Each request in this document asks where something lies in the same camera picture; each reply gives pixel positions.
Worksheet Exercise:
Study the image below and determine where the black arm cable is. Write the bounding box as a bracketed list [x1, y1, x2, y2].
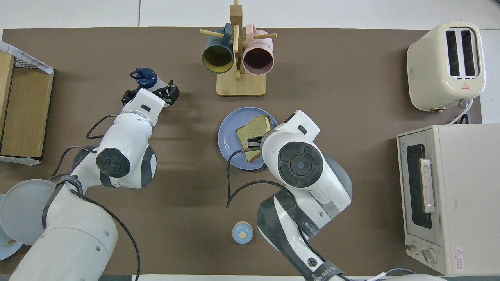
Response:
[41, 114, 141, 281]
[226, 146, 289, 208]

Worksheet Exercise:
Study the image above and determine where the toasted bread slice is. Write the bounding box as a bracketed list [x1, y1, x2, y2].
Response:
[236, 114, 273, 163]

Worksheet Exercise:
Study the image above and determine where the pink mug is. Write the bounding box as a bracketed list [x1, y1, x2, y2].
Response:
[242, 23, 275, 76]

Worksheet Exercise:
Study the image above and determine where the pale grey plate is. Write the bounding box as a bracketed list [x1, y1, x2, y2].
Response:
[0, 179, 57, 245]

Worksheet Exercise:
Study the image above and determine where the wooden mug tree stand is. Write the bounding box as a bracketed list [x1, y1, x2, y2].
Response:
[199, 0, 277, 97]

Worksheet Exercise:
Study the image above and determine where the periwinkle blue plate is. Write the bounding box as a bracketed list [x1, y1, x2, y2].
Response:
[218, 107, 280, 171]

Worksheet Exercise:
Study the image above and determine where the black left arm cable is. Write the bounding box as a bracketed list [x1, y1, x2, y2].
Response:
[41, 114, 141, 281]

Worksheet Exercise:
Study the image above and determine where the light blue plate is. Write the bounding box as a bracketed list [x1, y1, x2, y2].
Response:
[0, 193, 23, 261]

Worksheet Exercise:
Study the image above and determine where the dark teal mug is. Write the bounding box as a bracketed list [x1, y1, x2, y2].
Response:
[202, 23, 235, 75]

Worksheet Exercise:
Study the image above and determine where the white toaster oven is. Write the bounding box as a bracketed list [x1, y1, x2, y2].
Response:
[396, 124, 500, 276]

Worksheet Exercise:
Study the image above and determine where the brown table mat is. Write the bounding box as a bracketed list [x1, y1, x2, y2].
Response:
[0, 27, 482, 276]

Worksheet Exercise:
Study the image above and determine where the blue-capped translucent squeeze bottle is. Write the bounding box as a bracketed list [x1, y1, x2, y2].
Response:
[130, 68, 172, 107]

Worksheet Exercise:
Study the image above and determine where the black wire basket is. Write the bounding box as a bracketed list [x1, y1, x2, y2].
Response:
[14, 55, 39, 70]

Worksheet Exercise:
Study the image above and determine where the cream two-slot toaster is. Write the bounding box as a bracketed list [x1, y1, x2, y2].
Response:
[406, 21, 486, 112]

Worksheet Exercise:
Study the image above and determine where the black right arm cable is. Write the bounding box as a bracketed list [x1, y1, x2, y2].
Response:
[226, 146, 289, 208]

